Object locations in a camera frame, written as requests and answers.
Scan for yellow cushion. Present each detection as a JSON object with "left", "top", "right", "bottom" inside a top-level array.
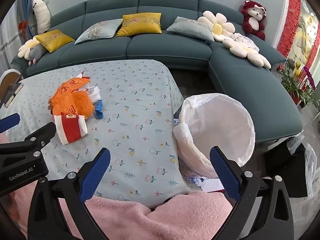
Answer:
[
  {"left": 35, "top": 29, "right": 74, "bottom": 53},
  {"left": 116, "top": 12, "right": 162, "bottom": 37}
]

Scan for red envelope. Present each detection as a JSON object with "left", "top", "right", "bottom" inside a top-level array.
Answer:
[{"left": 75, "top": 72, "right": 90, "bottom": 81}]

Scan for orange snack bag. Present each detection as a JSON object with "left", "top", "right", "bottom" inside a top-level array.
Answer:
[{"left": 48, "top": 77, "right": 94, "bottom": 119}]

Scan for red white plush bear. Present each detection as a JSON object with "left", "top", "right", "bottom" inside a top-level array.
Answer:
[{"left": 241, "top": 0, "right": 267, "bottom": 40}]

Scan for floral light blue tablecloth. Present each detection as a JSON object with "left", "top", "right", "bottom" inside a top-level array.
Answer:
[{"left": 1, "top": 60, "right": 190, "bottom": 208}]

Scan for pink folded cloth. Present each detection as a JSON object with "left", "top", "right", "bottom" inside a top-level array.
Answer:
[{"left": 231, "top": 33, "right": 260, "bottom": 52}]

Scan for blue wrapper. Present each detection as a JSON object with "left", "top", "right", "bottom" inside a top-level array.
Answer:
[{"left": 94, "top": 99, "right": 104, "bottom": 120}]

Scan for red white paper cup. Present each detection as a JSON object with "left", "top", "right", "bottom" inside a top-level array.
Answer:
[{"left": 54, "top": 115, "right": 88, "bottom": 145}]

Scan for white flower pillow flat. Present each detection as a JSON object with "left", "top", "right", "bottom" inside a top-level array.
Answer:
[{"left": 222, "top": 38, "right": 271, "bottom": 69}]

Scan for white tissue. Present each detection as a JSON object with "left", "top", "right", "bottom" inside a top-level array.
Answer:
[{"left": 84, "top": 86, "right": 101, "bottom": 103}]

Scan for red wall hanging decoration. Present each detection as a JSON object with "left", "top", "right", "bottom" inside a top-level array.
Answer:
[{"left": 277, "top": 0, "right": 319, "bottom": 69}]

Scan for potted flowers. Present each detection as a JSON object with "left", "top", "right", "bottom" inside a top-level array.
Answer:
[{"left": 278, "top": 59, "right": 317, "bottom": 108}]

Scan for yellow cushion left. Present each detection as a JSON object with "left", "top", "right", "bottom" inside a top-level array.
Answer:
[{"left": 35, "top": 29, "right": 74, "bottom": 53}]

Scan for cream flower pillow left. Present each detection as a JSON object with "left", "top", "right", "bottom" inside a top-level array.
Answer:
[{"left": 17, "top": 35, "right": 39, "bottom": 60}]

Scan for light grey cushion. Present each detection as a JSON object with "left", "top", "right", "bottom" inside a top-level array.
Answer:
[
  {"left": 75, "top": 18, "right": 123, "bottom": 44},
  {"left": 167, "top": 16, "right": 214, "bottom": 42}
]

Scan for white long plush toy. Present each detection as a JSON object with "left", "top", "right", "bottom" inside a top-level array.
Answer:
[{"left": 31, "top": 0, "right": 50, "bottom": 35}]

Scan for yellow cushion centre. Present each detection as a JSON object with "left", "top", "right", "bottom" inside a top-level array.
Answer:
[{"left": 116, "top": 12, "right": 162, "bottom": 37}]

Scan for pink fluffy blanket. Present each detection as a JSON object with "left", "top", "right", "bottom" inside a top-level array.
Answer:
[{"left": 0, "top": 133, "right": 241, "bottom": 240}]

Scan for dark green sectional sofa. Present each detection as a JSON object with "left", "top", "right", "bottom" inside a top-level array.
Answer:
[{"left": 11, "top": 0, "right": 303, "bottom": 142}]

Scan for light grey cushion right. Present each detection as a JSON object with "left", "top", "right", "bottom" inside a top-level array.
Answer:
[{"left": 167, "top": 16, "right": 214, "bottom": 42}]

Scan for white flower pillow upright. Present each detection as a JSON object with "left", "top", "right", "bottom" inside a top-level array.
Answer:
[{"left": 197, "top": 10, "right": 235, "bottom": 42}]

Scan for light grey cushion left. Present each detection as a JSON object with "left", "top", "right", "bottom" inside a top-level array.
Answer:
[{"left": 75, "top": 18, "right": 123, "bottom": 44}]

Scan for wooden chair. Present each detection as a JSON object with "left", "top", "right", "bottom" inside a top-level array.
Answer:
[{"left": 1, "top": 69, "right": 23, "bottom": 108}]

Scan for grey plush toy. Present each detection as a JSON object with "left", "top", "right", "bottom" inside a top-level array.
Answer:
[{"left": 29, "top": 43, "right": 48, "bottom": 66}]

